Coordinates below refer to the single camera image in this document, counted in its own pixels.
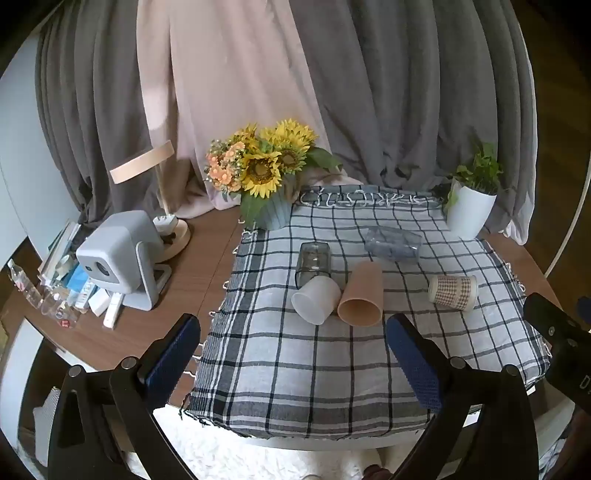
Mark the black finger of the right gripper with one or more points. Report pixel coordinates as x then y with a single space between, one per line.
569 371

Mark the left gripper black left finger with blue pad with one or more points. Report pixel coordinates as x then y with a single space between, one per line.
82 445

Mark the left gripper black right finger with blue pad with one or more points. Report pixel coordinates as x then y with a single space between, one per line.
504 445

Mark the clear blue patterned cup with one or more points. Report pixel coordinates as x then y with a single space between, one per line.
392 244

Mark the houndstooth paper cup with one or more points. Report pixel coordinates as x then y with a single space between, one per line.
456 292

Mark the peach plastic cup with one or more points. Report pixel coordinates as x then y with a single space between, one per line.
362 303

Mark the white plastic cup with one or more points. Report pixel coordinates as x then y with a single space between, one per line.
317 299

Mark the clear plastic bottle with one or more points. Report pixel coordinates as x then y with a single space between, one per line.
32 295

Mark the stack of books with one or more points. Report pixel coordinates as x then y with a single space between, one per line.
65 285

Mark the wooden desk lamp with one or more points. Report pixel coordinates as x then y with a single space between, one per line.
174 232

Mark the black white checkered tablecloth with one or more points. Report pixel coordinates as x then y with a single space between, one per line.
267 373

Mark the green potted plant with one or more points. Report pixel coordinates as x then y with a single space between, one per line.
482 175

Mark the dark clear glass tumbler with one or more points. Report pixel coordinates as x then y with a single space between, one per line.
314 259

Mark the grey ribbed flower pot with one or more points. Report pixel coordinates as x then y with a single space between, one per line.
276 213

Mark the sunflower bouquet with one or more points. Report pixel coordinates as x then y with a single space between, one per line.
252 164

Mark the grey curtain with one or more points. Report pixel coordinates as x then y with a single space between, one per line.
406 89

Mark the beige curtain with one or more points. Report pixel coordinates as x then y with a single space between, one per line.
208 68

